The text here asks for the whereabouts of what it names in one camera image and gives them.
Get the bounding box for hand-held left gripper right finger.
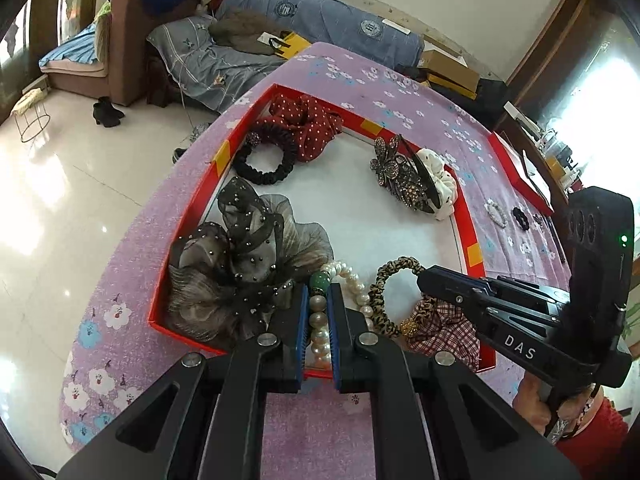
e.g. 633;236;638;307
327;282;584;480

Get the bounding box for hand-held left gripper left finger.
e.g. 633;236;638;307
57;282;311;480

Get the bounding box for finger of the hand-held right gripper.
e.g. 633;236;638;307
417;265;576;372
479;274;572;306

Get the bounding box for large pearl bracelet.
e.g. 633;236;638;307
306;260;376;368

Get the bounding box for red plaid scrunchie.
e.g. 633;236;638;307
407;299;482;367

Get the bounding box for leopard print hair tie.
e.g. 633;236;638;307
368;256;435;338

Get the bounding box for black organza beaded scrunchie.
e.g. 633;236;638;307
166;176;335;352

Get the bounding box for white cherry print scrunchie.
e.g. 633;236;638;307
416;148;459;222

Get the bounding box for red shallow box tray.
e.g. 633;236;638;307
147;83;497;382

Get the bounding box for rhinestone flower hair clip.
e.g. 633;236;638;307
369;135;427;210

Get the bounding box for black ruffled hair tie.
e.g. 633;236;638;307
233;119;297;187

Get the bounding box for red polka dot scrunchie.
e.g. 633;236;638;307
269;95;345;162

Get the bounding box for person's right forearm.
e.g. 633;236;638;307
554;394;631;480

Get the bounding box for person's right hand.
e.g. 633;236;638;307
512;374;593;445

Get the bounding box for red box lid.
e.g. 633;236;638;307
487;131;555;212

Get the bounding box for brown cardboard box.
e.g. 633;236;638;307
416;49;482;102

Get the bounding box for yellow and black bag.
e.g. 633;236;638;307
256;31;314;59

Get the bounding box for black ankle boots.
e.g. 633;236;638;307
92;96;126;127

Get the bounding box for blue rolled quilt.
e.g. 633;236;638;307
212;0;427;69

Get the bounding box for brown armchair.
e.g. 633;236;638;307
40;0;202;107

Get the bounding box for blue striped cloth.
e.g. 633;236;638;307
39;21;102;69

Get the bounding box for small pearl bracelet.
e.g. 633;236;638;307
484;199;509;227

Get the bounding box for wire frame stool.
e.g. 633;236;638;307
10;87;52;144

